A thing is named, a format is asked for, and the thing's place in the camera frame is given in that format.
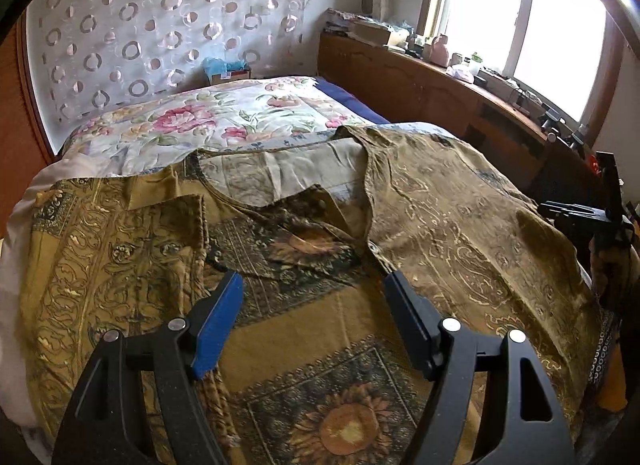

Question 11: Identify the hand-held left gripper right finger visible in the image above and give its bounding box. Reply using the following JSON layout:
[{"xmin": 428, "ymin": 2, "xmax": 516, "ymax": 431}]
[{"xmin": 384, "ymin": 270, "xmax": 576, "ymax": 465}]

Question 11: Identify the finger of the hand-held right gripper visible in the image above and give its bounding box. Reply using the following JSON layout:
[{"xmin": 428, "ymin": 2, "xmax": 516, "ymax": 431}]
[
  {"xmin": 544, "ymin": 200, "xmax": 607, "ymax": 215},
  {"xmin": 538, "ymin": 209, "xmax": 607, "ymax": 227}
]

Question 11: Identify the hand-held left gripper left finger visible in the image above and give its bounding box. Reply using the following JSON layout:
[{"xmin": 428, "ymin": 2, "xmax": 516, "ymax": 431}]
[{"xmin": 51, "ymin": 271, "xmax": 245, "ymax": 465}]

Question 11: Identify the olive patterned shirt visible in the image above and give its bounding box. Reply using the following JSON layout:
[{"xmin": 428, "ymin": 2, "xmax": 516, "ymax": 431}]
[{"xmin": 20, "ymin": 124, "xmax": 608, "ymax": 465}]

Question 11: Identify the dotted blue cushion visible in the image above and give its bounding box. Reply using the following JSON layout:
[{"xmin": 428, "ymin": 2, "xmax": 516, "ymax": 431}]
[{"xmin": 587, "ymin": 310, "xmax": 624, "ymax": 387}]

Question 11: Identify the white rectangular box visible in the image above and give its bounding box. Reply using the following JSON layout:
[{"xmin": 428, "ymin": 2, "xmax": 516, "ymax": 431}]
[{"xmin": 479, "ymin": 68, "xmax": 522, "ymax": 102}]

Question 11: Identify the window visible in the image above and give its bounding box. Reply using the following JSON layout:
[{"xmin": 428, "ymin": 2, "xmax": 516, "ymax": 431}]
[{"xmin": 420, "ymin": 0, "xmax": 626, "ymax": 141}]

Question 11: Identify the wooden cabinet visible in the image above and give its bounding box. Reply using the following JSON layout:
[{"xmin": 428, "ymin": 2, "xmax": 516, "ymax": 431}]
[{"xmin": 317, "ymin": 30, "xmax": 601, "ymax": 196}]

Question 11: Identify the pink kettle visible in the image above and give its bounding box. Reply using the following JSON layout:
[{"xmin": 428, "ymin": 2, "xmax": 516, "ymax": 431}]
[{"xmin": 429, "ymin": 34, "xmax": 452, "ymax": 67}]

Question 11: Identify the pink floral quilt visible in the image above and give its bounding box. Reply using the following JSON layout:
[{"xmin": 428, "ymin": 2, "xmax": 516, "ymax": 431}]
[{"xmin": 60, "ymin": 76, "xmax": 371, "ymax": 178}]

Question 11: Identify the navy blue blanket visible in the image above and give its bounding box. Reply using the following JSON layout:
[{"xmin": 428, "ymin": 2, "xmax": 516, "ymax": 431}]
[{"xmin": 317, "ymin": 78, "xmax": 392, "ymax": 125}]

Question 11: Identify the beige folded cloth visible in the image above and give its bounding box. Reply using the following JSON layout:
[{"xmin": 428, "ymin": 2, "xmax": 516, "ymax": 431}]
[{"xmin": 2, "ymin": 158, "xmax": 76, "ymax": 266}]

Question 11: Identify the brown wooden wardrobe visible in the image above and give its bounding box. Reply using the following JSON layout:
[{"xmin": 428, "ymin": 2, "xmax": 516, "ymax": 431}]
[{"xmin": 0, "ymin": 20, "xmax": 57, "ymax": 241}]

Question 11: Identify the stack of books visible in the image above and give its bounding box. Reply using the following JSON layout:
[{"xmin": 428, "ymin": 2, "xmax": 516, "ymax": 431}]
[{"xmin": 324, "ymin": 8, "xmax": 357, "ymax": 37}]

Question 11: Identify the sheer circle-patterned curtain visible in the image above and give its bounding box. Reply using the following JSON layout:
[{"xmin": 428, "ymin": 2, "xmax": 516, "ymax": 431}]
[{"xmin": 25, "ymin": 0, "xmax": 323, "ymax": 127}]

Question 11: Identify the black clamp mount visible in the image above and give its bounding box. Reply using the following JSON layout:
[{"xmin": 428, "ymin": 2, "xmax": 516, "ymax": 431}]
[
  {"xmin": 539, "ymin": 108, "xmax": 564, "ymax": 142},
  {"xmin": 567, "ymin": 128, "xmax": 592, "ymax": 152}
]

